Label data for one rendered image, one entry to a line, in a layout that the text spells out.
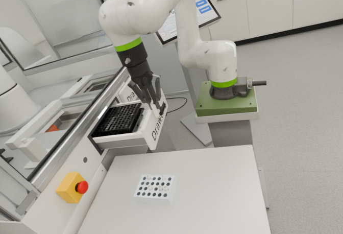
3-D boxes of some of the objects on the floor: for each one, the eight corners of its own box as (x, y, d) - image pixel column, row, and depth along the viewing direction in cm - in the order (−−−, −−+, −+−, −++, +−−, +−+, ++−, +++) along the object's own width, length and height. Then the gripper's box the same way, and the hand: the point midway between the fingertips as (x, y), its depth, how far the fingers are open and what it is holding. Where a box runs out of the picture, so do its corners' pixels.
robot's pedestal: (263, 168, 146) (255, 78, 106) (269, 208, 123) (261, 113, 83) (221, 167, 157) (200, 86, 117) (220, 205, 134) (192, 119, 94)
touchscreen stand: (244, 122, 190) (228, 10, 137) (205, 146, 180) (172, 36, 127) (213, 103, 231) (191, 11, 178) (180, 122, 221) (147, 30, 168)
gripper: (115, 70, 67) (141, 123, 80) (150, 62, 63) (172, 119, 76) (123, 61, 73) (146, 112, 86) (155, 53, 69) (175, 107, 82)
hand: (155, 108), depth 79 cm, fingers closed, pressing on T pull
